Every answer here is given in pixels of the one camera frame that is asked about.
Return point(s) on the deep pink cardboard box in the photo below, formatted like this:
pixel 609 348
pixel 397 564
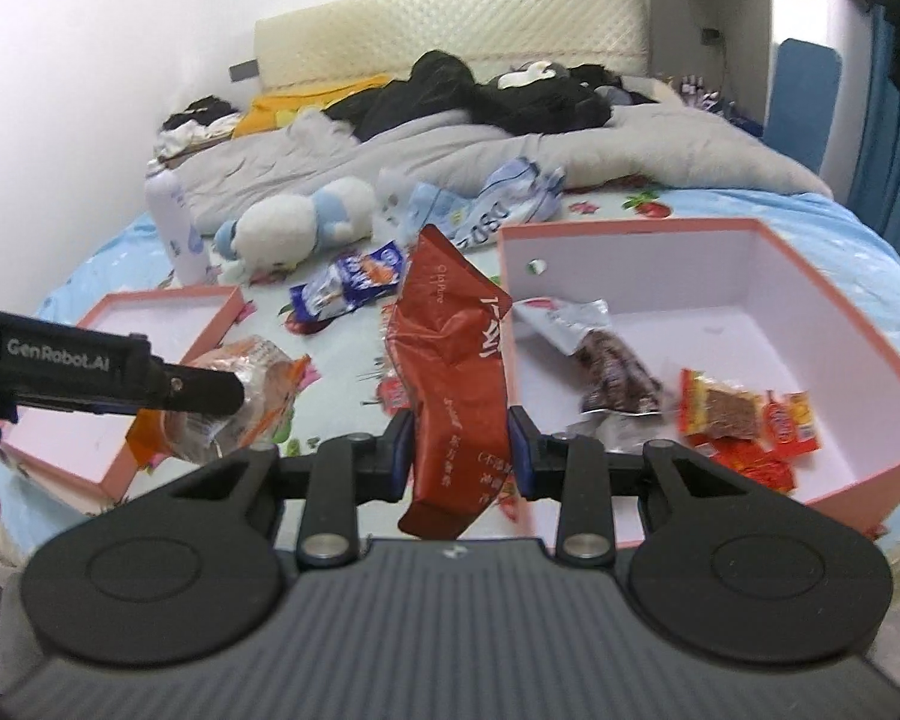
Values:
pixel 720 292

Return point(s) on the small bottles on nightstand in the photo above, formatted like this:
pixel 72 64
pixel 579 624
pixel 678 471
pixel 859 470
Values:
pixel 694 86

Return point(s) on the cream padded headboard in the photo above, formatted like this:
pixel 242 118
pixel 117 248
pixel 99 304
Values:
pixel 457 19

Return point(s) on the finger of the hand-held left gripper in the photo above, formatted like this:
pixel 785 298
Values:
pixel 202 390

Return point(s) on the dark red snack bag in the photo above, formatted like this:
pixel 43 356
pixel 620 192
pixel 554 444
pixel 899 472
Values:
pixel 450 360

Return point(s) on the black wall outlet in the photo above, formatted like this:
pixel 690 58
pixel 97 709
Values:
pixel 711 35

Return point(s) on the pile of black white clothes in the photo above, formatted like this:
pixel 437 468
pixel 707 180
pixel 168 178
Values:
pixel 195 124

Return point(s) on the grey white penguin plush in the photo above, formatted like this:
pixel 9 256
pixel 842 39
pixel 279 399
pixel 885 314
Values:
pixel 525 75

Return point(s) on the black clothing heap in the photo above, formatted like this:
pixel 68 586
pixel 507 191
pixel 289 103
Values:
pixel 435 90

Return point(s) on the crumpled blue white plastic bag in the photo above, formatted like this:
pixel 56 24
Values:
pixel 495 199

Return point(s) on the white blue plush toy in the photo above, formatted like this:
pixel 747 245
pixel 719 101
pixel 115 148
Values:
pixel 285 229

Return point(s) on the shallow pink box lid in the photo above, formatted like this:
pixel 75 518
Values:
pixel 157 322

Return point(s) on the grey quilt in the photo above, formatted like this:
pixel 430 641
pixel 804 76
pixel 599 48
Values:
pixel 682 146

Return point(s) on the red yellow snack packet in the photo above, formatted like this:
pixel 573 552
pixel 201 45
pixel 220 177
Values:
pixel 720 405

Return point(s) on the orange clear snack packet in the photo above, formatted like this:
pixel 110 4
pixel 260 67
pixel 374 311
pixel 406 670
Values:
pixel 270 390

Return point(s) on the blue orange snack packet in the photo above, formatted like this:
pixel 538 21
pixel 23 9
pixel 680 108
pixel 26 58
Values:
pixel 375 266

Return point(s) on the blue curtain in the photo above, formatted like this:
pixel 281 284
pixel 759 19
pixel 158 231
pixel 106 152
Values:
pixel 892 165

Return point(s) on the light blue bed sheet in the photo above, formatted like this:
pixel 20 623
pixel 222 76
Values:
pixel 855 225

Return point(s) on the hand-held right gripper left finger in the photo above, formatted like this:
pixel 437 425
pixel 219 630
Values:
pixel 403 457

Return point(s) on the white spray bottle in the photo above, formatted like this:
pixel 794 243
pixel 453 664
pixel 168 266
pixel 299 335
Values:
pixel 172 225

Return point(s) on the bright red snack packet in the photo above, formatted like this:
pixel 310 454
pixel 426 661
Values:
pixel 754 469

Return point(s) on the grey wall switch panel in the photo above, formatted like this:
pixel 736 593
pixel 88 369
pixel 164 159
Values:
pixel 244 71

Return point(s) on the fruit print tablecloth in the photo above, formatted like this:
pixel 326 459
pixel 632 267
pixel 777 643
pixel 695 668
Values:
pixel 337 390

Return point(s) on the clear packet of brown dates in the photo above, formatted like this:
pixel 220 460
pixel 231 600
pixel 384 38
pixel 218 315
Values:
pixel 615 371

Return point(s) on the blue covered chair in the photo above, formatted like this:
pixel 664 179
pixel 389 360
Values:
pixel 802 105

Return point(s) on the yellow pillow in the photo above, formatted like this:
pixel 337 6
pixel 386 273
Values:
pixel 285 109

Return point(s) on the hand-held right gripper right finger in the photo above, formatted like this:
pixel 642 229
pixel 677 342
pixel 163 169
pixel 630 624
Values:
pixel 520 457

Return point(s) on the blue white snack packet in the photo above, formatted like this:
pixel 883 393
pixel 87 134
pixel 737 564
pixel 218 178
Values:
pixel 322 300

